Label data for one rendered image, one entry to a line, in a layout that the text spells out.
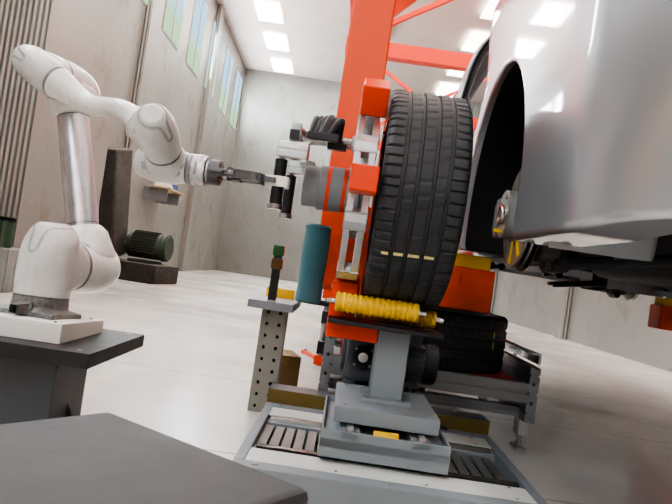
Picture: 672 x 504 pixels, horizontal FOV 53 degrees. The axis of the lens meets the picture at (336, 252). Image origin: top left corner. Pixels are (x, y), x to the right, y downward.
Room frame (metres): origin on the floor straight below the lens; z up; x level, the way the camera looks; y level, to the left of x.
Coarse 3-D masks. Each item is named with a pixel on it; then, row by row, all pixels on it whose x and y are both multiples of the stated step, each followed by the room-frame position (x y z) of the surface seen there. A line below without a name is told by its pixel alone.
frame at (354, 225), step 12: (360, 108) 1.96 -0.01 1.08; (360, 120) 1.89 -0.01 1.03; (360, 132) 1.85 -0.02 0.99; (372, 132) 1.85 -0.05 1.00; (360, 144) 1.82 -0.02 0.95; (372, 144) 1.82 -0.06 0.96; (360, 156) 1.84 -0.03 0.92; (372, 156) 1.82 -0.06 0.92; (348, 192) 1.82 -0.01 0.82; (348, 204) 1.82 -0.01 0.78; (348, 216) 1.82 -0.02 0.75; (360, 216) 1.82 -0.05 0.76; (348, 228) 1.84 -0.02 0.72; (360, 228) 1.83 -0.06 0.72; (360, 240) 1.86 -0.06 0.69; (360, 252) 1.90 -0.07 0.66; (348, 264) 1.96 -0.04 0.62; (336, 276) 1.99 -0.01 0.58; (348, 276) 1.97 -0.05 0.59
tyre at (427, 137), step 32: (416, 96) 1.91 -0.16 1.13; (448, 96) 1.98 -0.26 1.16; (384, 128) 2.20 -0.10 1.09; (416, 128) 1.80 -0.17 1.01; (448, 128) 1.81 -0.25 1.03; (384, 160) 1.78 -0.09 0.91; (416, 160) 1.76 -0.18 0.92; (448, 160) 1.77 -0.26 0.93; (384, 192) 1.76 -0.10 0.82; (416, 192) 1.76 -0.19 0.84; (448, 192) 1.76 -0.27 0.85; (384, 224) 1.78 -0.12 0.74; (416, 224) 1.77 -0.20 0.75; (448, 224) 1.77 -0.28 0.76; (384, 256) 1.82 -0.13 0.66; (416, 256) 1.81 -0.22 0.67; (448, 256) 1.80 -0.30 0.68; (384, 288) 1.93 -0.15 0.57; (416, 288) 1.89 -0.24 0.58
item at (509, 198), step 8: (512, 192) 2.04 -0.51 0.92; (504, 200) 2.08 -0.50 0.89; (512, 200) 2.01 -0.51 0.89; (512, 208) 2.01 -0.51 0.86; (512, 216) 2.01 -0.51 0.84; (496, 224) 2.13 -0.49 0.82; (504, 224) 2.04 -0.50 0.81; (512, 224) 2.01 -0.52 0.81; (504, 232) 2.04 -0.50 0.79; (504, 240) 2.20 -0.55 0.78; (512, 240) 2.09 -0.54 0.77; (504, 248) 2.19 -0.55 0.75; (520, 248) 1.98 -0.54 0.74; (528, 248) 1.97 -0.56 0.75; (504, 256) 2.17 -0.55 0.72; (512, 256) 2.07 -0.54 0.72; (520, 256) 1.99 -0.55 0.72; (528, 256) 1.98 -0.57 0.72; (512, 264) 2.05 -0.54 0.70; (520, 264) 2.03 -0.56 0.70
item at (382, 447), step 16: (336, 432) 1.84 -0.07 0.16; (352, 432) 1.84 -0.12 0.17; (368, 432) 1.96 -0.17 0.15; (384, 432) 1.84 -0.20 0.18; (400, 432) 2.02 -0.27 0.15; (320, 448) 1.84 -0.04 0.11; (336, 448) 1.84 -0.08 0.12; (352, 448) 1.84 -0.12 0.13; (368, 448) 1.84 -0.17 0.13; (384, 448) 1.83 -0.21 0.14; (400, 448) 1.83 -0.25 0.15; (416, 448) 1.83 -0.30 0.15; (432, 448) 1.83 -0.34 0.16; (448, 448) 1.83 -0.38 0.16; (384, 464) 1.84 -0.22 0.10; (400, 464) 1.83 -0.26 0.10; (416, 464) 1.83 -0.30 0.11; (432, 464) 1.83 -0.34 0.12; (448, 464) 1.83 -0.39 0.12
